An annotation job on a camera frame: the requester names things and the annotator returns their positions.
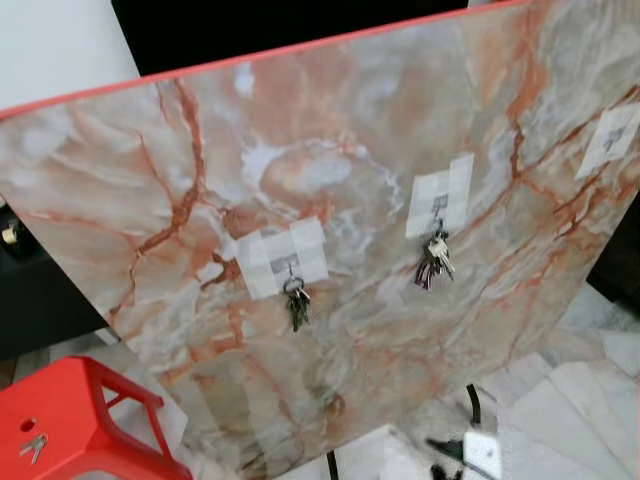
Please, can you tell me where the small silver key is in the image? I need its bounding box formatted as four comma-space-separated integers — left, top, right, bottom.
18, 432, 49, 466

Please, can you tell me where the marble pattern board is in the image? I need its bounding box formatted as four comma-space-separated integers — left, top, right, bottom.
0, 0, 640, 480

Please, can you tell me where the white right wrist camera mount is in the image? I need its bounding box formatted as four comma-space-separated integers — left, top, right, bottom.
461, 430, 504, 480

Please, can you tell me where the red plastic stool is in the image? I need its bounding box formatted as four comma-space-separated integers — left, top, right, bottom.
0, 355, 193, 480

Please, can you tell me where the dark key bunch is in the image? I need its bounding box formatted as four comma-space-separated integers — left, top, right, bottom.
282, 277, 314, 333

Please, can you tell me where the black television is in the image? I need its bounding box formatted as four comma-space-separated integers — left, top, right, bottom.
110, 0, 471, 77

